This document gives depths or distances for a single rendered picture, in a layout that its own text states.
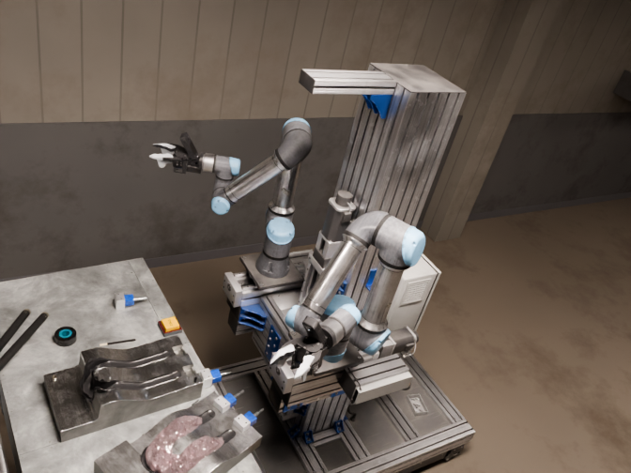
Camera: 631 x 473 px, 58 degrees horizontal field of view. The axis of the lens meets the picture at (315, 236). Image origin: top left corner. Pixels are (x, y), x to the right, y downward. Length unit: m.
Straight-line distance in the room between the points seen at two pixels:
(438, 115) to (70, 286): 1.72
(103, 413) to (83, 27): 1.94
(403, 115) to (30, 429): 1.63
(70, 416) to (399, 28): 3.06
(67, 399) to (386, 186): 1.34
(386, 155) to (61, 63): 1.90
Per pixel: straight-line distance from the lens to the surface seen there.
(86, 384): 2.27
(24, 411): 2.31
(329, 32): 3.79
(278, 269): 2.50
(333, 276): 1.85
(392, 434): 3.18
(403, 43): 4.16
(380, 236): 1.84
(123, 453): 2.04
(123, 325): 2.57
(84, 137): 3.49
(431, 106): 2.00
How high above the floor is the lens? 2.60
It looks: 33 degrees down
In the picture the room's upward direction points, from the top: 15 degrees clockwise
